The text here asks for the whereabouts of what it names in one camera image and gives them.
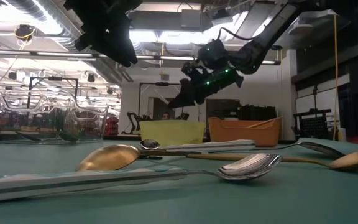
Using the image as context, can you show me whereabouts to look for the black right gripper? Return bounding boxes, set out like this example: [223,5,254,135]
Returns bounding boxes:
[168,60,245,109]

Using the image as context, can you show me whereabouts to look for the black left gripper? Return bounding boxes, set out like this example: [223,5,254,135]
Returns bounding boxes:
[63,0,143,68]

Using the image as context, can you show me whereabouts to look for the silver spoon white handle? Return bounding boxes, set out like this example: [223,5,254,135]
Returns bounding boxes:
[0,153,283,203]
[160,139,257,154]

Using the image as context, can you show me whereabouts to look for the gold metal spoon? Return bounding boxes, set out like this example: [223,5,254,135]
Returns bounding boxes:
[186,148,358,172]
[75,144,203,172]

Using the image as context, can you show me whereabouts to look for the yellow plastic bin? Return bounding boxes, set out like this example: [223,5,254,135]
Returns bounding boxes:
[139,119,206,147]

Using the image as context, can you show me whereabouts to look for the dark cabinet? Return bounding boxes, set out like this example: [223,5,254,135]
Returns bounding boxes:
[206,98,241,121]

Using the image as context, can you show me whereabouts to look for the long ceiling light bar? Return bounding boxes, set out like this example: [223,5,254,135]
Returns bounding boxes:
[0,49,282,66]

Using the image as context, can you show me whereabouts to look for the orange plastic bin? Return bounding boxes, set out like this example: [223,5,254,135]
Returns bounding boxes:
[208,116,283,147]

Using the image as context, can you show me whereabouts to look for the black equipment cases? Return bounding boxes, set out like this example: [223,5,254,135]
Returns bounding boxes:
[237,105,278,121]

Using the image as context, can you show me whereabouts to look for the red storage crate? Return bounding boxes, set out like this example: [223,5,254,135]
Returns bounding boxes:
[106,116,120,136]

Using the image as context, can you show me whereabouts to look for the grey ceiling air unit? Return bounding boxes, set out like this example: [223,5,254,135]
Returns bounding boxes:
[129,1,226,32]

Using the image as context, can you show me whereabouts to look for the clear plastic bin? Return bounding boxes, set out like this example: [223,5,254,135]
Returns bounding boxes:
[0,89,109,144]

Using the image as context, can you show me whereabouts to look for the white board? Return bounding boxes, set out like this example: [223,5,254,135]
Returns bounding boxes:
[295,88,341,138]

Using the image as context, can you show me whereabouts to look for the green table mat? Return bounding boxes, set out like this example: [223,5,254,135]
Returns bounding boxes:
[0,136,358,224]

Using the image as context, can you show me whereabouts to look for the black gantry frame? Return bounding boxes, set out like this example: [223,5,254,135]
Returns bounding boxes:
[137,82,183,121]

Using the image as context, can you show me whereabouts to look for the black reel yellow cord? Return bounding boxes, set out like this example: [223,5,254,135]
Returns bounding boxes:
[14,24,37,50]

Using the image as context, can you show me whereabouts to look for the black wire cart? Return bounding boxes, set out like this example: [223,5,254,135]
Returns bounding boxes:
[293,108,334,140]

